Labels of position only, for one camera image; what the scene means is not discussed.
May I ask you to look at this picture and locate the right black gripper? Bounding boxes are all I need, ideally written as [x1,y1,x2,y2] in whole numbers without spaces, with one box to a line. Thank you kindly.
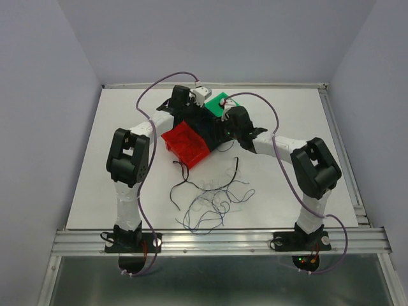
[208,115,241,143]

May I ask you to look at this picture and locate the blue black wire bundle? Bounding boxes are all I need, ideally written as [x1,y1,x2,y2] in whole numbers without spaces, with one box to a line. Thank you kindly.
[175,167,256,236]

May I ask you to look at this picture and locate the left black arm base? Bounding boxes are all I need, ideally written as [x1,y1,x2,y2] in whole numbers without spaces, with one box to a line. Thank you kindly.
[99,230,163,277]

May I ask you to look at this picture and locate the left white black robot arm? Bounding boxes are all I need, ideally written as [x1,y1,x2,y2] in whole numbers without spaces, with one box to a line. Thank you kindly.
[101,85,212,253]

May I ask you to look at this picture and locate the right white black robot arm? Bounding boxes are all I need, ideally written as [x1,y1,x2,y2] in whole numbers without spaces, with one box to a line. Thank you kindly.
[214,106,342,252]

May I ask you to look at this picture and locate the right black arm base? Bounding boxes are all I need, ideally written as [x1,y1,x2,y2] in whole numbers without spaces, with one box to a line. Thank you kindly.
[269,231,332,273]

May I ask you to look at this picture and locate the black plastic bin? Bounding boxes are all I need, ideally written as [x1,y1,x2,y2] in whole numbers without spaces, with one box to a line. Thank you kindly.
[186,114,232,152]

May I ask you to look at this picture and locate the green plastic bin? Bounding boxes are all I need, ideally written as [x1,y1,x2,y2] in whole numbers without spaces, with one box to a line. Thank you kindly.
[202,92,228,120]

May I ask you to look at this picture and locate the red plastic bin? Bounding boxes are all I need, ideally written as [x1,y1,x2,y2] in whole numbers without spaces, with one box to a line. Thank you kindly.
[161,122,210,170]

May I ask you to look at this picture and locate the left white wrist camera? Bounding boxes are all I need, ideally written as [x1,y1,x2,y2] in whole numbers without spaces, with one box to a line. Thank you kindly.
[190,82,212,108]

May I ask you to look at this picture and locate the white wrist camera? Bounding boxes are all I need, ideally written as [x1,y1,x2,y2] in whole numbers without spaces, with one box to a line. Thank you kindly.
[190,82,212,108]
[219,98,238,121]

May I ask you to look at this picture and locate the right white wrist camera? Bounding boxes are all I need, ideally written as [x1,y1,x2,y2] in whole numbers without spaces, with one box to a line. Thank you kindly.
[219,98,238,121]

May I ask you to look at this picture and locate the back aluminium rail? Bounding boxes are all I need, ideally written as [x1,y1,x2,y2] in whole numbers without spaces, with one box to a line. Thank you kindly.
[102,82,329,89]

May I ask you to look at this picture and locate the aluminium rail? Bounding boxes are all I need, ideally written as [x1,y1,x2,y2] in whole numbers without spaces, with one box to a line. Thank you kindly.
[102,82,329,89]
[51,228,392,257]
[318,89,372,228]

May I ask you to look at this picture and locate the right side aluminium rail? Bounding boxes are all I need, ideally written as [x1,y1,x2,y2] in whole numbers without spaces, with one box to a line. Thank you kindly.
[318,89,372,228]

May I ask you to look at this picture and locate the front aluminium rail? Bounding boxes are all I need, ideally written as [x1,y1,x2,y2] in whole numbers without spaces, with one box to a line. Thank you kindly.
[51,228,392,257]

